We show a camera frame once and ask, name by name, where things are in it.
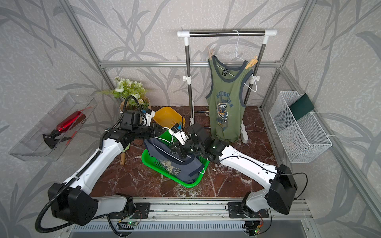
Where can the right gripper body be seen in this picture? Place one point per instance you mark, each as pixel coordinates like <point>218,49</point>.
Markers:
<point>189,148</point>

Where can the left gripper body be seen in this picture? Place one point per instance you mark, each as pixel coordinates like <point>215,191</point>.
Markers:
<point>151,131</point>

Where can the navy blue tank top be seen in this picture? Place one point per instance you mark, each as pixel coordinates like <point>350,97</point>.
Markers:
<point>175,163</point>

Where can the white wire hanger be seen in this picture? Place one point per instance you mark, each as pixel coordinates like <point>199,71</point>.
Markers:
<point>236,55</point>
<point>185,169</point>

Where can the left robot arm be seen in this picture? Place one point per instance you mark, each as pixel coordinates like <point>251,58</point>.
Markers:
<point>71,202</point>

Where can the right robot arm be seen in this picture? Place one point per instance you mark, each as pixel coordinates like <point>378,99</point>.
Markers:
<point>278,184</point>

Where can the green tank top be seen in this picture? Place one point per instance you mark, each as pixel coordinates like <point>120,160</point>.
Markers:
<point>225,99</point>

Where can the yellow plastic tray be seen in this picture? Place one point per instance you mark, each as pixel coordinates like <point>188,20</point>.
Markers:
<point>168,117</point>

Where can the green plastic basket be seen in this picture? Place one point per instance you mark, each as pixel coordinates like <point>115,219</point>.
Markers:
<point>160,166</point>

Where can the green garden fork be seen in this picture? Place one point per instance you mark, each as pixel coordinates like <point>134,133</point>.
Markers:
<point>123,155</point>

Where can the potted artificial flower plant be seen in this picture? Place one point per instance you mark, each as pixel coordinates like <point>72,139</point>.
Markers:
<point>126,87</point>

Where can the wooden clothespin left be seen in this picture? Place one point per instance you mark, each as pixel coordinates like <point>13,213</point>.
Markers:
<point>210,53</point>

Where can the wooden clothespin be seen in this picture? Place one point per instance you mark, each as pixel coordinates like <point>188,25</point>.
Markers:
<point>210,53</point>
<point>252,63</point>

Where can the metal clothes rack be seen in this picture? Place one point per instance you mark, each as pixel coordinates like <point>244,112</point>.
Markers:
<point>186,35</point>

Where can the red spray bottle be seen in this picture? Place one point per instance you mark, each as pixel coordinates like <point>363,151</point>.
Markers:
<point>54,137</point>

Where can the wooden clothespin right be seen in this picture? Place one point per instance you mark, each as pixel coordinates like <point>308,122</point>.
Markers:
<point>252,63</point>

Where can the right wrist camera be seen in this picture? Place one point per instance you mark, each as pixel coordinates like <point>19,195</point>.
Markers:
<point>177,131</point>

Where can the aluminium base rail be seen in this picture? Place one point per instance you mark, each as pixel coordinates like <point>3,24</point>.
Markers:
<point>214,209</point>

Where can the clear plastic wall shelf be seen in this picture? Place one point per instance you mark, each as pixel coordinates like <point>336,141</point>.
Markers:
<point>33,148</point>

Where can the white wire mesh basket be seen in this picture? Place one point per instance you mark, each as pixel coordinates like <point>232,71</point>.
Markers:
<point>303,140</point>

